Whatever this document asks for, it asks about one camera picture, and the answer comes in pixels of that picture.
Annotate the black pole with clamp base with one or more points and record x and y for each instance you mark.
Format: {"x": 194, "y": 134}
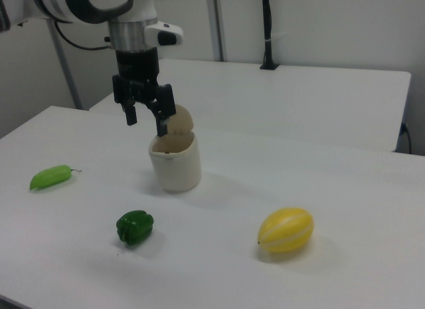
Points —
{"x": 267, "y": 30}

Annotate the cream garbage bin lid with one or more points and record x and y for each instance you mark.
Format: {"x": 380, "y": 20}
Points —
{"x": 182, "y": 121}

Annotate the white side table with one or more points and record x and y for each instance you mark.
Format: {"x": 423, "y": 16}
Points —
{"x": 282, "y": 99}

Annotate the grey partition post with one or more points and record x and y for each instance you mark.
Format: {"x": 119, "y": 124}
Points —
{"x": 217, "y": 23}

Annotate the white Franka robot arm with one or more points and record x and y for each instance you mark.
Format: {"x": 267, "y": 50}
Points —
{"x": 83, "y": 3}

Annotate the dark green toy bell pepper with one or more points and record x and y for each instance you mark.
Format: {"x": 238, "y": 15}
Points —
{"x": 135, "y": 226}

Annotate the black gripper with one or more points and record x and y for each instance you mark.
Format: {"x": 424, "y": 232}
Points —
{"x": 136, "y": 65}

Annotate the yellow striped toy melon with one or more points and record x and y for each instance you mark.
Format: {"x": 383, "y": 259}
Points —
{"x": 286, "y": 230}

